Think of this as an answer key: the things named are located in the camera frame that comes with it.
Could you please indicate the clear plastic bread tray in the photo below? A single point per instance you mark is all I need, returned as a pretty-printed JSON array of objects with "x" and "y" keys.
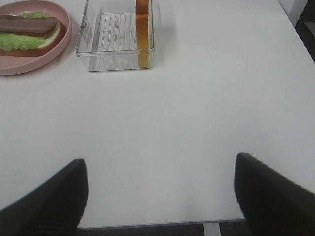
[{"x": 107, "y": 39}]

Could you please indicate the upright toast bread slice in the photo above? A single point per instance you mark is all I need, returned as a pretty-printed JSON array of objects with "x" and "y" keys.
[{"x": 143, "y": 30}]

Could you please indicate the toast bread slice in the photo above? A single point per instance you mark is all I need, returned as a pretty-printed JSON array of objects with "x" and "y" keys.
[
  {"x": 29, "y": 46},
  {"x": 143, "y": 30}
]

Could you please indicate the green lettuce leaf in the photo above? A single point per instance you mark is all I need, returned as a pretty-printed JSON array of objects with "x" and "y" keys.
[{"x": 26, "y": 31}]

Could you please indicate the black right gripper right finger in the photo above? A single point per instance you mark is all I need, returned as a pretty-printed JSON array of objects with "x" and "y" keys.
[{"x": 272, "y": 205}]

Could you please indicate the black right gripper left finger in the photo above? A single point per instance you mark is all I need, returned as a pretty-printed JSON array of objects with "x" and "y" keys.
[{"x": 55, "y": 208}]

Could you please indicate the pink round plate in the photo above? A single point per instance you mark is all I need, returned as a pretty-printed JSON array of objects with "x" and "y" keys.
[{"x": 10, "y": 65}]

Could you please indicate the long bacon strip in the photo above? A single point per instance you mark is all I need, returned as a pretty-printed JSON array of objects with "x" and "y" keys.
[{"x": 38, "y": 27}]

